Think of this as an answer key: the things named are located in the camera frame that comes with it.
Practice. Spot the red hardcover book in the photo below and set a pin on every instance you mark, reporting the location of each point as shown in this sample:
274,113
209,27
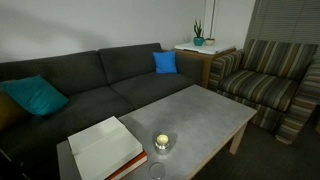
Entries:
129,167

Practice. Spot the blue throw pillow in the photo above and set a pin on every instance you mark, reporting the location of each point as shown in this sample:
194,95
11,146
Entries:
165,62

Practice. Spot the grey top coffee table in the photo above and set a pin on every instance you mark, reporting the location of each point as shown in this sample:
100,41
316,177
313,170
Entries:
198,123

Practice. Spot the wooden side table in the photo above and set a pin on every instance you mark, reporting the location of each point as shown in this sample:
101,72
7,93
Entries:
203,61

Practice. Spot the dark grey fabric sofa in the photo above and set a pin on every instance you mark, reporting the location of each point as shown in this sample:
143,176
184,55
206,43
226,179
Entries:
98,85

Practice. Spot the teal pot with plant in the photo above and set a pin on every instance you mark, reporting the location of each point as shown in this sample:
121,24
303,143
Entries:
198,40

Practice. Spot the small white plant pot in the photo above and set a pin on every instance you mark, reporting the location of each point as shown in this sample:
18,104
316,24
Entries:
209,41

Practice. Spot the white tray on side table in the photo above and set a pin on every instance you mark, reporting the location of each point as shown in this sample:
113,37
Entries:
204,49

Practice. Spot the clear glass candle lid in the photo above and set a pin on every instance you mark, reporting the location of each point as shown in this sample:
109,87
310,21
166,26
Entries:
157,171

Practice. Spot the striped upholstered armchair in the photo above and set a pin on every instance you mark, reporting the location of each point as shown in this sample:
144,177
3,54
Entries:
279,79

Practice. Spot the teal throw pillow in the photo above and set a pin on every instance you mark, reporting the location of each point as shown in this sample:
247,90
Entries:
36,95

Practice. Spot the mustard yellow throw pillow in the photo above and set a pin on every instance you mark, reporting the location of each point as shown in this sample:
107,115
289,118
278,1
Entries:
10,111

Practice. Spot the grey window blinds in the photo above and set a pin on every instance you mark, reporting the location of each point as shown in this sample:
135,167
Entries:
286,20

